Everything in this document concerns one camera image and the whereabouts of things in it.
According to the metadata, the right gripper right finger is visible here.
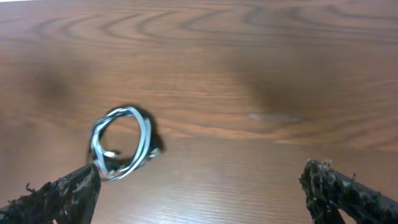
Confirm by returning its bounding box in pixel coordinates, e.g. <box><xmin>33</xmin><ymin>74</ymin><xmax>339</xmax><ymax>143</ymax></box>
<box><xmin>299</xmin><ymin>160</ymin><xmax>397</xmax><ymax>224</ymax></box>

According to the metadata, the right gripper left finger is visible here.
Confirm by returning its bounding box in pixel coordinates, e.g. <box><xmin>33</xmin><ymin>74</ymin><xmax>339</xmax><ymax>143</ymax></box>
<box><xmin>1</xmin><ymin>164</ymin><xmax>101</xmax><ymax>224</ymax></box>

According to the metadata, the black USB cable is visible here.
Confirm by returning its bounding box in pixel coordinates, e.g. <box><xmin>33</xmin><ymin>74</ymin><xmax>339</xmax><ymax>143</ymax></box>
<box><xmin>86</xmin><ymin>104</ymin><xmax>167</xmax><ymax>177</ymax></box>

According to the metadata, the white USB cable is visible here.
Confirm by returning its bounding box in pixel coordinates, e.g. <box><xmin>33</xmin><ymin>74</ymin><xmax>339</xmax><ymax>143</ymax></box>
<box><xmin>90</xmin><ymin>106</ymin><xmax>161</xmax><ymax>182</ymax></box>

